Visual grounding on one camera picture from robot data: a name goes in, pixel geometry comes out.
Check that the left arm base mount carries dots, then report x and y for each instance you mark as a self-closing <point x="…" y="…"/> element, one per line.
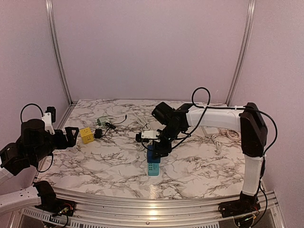
<point x="50" y="202"/>

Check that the pink round power strip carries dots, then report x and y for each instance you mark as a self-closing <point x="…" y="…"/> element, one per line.
<point x="233" y="135"/>

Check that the long white power strip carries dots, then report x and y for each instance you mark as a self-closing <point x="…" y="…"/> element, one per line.
<point x="210" y="131"/>

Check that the right aluminium frame post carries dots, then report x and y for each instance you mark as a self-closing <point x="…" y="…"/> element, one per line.
<point x="243" y="49"/>

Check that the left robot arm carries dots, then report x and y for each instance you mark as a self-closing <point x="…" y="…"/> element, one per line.
<point x="34" y="144"/>

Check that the front aluminium rail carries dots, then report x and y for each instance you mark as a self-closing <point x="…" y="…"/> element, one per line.
<point x="96" y="211"/>

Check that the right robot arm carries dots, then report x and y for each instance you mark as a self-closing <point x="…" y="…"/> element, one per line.
<point x="240" y="123"/>

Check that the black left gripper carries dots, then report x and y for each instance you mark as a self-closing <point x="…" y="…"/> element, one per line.
<point x="71" y="141"/>

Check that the left aluminium frame post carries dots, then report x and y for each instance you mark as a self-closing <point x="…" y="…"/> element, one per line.
<point x="55" y="44"/>

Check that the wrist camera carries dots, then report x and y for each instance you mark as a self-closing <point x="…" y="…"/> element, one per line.
<point x="49" y="117"/>
<point x="147" y="135"/>

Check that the teal power strip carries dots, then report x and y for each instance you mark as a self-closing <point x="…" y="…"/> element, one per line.
<point x="153" y="164"/>

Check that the aluminium frame post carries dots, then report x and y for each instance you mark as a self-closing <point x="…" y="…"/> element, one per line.
<point x="55" y="44"/>
<point x="243" y="49"/>

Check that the white cube socket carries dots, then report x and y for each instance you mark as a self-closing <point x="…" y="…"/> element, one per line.
<point x="74" y="149"/>

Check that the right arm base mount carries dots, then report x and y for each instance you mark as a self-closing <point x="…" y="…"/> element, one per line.
<point x="245" y="204"/>

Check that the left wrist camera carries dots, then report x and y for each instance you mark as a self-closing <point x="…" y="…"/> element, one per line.
<point x="49" y="117"/>

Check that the black power adapter with cable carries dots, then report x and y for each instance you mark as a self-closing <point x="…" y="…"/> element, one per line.
<point x="101" y="131"/>

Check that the green plug adapter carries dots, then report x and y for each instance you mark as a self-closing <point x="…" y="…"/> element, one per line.
<point x="101" y="121"/>

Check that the blue cube socket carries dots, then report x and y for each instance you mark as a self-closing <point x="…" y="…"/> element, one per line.
<point x="150" y="156"/>

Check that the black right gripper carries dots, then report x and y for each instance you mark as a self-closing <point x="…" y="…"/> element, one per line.
<point x="159" y="151"/>

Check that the yellow cube socket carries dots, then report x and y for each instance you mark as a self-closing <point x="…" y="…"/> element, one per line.
<point x="86" y="135"/>

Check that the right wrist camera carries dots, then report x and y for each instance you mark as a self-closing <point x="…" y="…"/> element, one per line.
<point x="147" y="135"/>

